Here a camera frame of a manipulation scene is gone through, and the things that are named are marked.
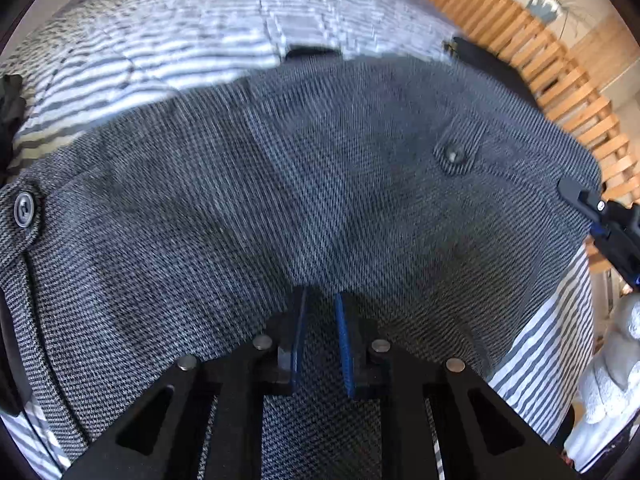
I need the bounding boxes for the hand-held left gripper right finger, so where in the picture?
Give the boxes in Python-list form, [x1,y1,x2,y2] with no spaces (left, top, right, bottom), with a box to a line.
[335,292,583,480]

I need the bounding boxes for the black folded pants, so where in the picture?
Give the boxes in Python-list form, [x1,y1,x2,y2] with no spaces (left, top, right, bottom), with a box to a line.
[444,36,540,107]

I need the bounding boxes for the white stone figure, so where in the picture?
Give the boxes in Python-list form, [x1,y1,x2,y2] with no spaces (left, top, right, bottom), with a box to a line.
[563,292,640,474]

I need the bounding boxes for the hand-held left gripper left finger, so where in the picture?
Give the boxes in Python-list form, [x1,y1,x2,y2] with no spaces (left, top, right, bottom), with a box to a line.
[60,287,308,480]

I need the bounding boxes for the blue white striped bed quilt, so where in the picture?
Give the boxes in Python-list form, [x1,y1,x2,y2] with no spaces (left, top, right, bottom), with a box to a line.
[0,0,597,480]

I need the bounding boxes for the black crumpled garment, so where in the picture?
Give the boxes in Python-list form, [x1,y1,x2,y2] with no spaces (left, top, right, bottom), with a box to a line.
[0,74,27,177]

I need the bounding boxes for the wooden slatted board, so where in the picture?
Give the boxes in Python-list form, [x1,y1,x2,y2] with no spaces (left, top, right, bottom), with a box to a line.
[414,0,640,283]

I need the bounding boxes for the wooden cabinet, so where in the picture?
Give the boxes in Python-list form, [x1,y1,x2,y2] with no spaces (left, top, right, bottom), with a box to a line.
[569,12,634,92]

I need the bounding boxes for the grey houndstooth pants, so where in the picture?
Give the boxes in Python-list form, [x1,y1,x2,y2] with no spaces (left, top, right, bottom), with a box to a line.
[0,52,603,480]

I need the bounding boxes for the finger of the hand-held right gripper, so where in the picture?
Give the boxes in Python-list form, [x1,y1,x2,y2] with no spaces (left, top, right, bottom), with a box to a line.
[589,231,640,291]
[557,177,640,241]

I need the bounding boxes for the pale blue vase with plant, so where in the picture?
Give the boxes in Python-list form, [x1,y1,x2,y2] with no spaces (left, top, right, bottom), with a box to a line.
[517,0,597,37]

